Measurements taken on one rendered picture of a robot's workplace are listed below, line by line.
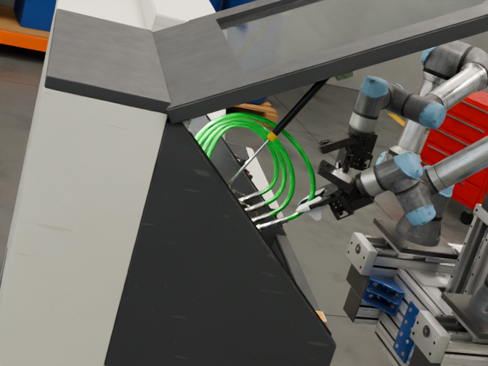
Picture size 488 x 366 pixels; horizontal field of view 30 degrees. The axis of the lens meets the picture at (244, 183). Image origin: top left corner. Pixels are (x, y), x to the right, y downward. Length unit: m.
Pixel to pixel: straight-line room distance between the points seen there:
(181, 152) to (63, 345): 0.58
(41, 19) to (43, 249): 5.65
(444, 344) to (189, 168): 0.92
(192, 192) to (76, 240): 0.29
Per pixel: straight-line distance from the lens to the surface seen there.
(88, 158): 2.10
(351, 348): 4.51
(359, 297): 3.06
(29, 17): 7.74
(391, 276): 3.05
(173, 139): 2.09
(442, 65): 3.02
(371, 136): 2.68
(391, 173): 2.41
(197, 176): 2.13
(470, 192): 6.70
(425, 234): 3.03
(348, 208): 2.48
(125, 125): 2.07
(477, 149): 2.53
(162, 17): 2.73
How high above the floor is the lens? 2.07
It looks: 20 degrees down
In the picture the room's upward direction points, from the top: 16 degrees clockwise
